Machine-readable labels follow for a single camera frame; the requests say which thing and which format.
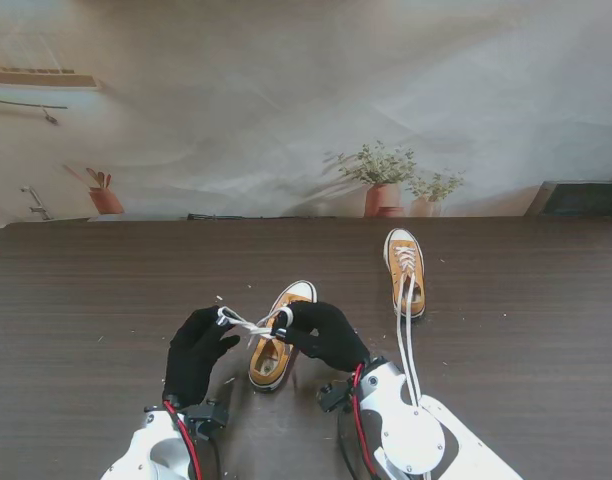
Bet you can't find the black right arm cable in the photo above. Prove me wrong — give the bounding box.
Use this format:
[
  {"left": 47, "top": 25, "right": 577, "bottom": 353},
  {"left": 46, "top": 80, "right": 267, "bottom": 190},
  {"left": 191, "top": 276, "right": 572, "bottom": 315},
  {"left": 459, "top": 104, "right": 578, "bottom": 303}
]
[{"left": 337, "top": 409, "right": 360, "bottom": 480}]

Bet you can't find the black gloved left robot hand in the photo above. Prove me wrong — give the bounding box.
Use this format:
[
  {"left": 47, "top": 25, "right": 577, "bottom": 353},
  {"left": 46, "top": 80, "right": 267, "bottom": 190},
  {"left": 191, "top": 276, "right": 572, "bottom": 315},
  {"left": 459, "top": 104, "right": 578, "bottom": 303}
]
[{"left": 163, "top": 305, "right": 241, "bottom": 407}]

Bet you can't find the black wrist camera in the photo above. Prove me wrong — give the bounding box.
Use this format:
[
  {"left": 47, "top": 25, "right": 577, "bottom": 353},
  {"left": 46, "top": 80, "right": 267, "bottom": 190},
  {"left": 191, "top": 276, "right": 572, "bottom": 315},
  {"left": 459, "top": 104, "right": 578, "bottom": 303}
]
[
  {"left": 185, "top": 398, "right": 230, "bottom": 442},
  {"left": 317, "top": 379, "right": 355, "bottom": 414}
]

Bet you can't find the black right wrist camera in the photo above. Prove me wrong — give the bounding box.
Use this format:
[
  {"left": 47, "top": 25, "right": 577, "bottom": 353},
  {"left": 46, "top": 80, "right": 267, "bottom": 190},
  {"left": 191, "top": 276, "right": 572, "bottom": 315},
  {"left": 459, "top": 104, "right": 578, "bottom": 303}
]
[{"left": 317, "top": 379, "right": 355, "bottom": 414}]

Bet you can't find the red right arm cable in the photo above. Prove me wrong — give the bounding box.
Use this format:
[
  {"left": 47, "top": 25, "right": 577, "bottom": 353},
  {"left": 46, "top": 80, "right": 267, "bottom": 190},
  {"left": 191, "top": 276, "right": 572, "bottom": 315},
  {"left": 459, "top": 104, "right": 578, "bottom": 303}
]
[{"left": 352, "top": 363, "right": 380, "bottom": 480}]

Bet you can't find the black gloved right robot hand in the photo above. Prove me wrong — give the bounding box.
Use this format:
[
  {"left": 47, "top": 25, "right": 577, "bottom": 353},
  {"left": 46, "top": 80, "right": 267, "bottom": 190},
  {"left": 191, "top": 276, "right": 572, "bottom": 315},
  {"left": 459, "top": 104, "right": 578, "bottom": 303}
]
[{"left": 269, "top": 300, "right": 372, "bottom": 374}]

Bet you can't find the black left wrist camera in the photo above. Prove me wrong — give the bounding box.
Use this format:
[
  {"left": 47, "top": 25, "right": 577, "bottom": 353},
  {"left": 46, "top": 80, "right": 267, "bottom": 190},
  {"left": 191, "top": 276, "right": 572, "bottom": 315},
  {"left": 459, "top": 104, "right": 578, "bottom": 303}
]
[{"left": 185, "top": 398, "right": 230, "bottom": 442}]

